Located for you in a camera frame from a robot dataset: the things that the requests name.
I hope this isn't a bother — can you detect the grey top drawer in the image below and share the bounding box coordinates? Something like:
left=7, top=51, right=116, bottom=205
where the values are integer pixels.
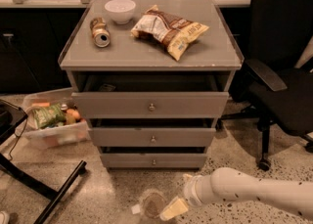
left=72, top=73, right=228, bottom=118

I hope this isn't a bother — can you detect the grey drawer cabinet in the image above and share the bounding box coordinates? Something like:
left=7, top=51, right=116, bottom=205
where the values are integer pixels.
left=58, top=0, right=246, bottom=171

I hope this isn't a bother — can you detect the white ceramic bowl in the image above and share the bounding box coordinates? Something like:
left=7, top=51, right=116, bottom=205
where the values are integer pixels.
left=105, top=0, right=136, bottom=24

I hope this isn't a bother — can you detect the black table stand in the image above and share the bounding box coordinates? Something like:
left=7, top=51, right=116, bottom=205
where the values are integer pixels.
left=0, top=98, right=88, bottom=224

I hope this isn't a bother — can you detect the gold soda can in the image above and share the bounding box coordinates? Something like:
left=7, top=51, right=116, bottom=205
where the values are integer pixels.
left=90, top=18, right=111, bottom=48

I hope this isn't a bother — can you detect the clear plastic storage bin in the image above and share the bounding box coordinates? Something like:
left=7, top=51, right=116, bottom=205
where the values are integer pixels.
left=22, top=88, right=90, bottom=150

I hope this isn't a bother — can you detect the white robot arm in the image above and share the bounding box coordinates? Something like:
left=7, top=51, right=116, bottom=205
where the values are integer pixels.
left=159, top=167, right=313, bottom=221

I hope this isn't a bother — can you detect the orange fruit in bin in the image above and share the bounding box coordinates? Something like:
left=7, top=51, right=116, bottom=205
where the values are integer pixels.
left=67, top=109, right=81, bottom=121

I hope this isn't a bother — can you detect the green snack bag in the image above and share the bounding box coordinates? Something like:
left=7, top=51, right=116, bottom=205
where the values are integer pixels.
left=33, top=104, right=66, bottom=129

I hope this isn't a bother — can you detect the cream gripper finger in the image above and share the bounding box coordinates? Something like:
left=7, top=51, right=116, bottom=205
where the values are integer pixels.
left=159, top=197, right=189, bottom=221

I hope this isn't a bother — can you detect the grey drawer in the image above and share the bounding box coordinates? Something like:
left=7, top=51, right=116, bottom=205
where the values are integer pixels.
left=72, top=73, right=228, bottom=118
left=99, top=147, right=206, bottom=169
left=90, top=118, right=215, bottom=147

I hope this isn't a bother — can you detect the grey bottom drawer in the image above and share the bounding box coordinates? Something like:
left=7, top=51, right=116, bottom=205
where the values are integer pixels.
left=99, top=147, right=206, bottom=169

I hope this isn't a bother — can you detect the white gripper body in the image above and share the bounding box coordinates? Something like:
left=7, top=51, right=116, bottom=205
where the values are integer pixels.
left=183, top=174, right=203, bottom=207

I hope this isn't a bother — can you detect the black office chair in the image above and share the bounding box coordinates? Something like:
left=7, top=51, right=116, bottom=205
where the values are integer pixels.
left=222, top=0, right=313, bottom=171

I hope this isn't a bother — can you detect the grey middle drawer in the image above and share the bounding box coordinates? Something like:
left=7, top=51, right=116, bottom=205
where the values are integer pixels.
left=90, top=118, right=215, bottom=147

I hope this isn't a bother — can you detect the brown yellow chip bag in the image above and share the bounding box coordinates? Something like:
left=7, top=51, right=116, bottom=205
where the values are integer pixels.
left=131, top=5, right=208, bottom=61

